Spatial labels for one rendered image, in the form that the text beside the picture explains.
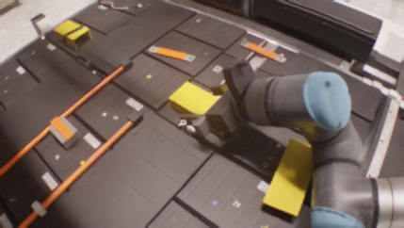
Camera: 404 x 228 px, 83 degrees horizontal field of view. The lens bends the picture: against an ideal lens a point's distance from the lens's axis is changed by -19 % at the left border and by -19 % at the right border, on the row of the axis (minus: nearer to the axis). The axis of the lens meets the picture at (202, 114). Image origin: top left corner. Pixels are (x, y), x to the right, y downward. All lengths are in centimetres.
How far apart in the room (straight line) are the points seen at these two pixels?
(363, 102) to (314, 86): 38
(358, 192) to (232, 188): 25
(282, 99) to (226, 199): 23
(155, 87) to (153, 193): 30
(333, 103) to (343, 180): 12
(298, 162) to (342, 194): 16
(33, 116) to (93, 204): 35
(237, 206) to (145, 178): 19
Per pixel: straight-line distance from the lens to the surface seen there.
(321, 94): 41
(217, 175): 57
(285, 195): 53
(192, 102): 66
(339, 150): 49
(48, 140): 75
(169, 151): 60
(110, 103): 74
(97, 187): 60
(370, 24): 94
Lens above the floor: 151
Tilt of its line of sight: 51 degrees down
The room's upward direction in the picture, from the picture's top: 5 degrees counter-clockwise
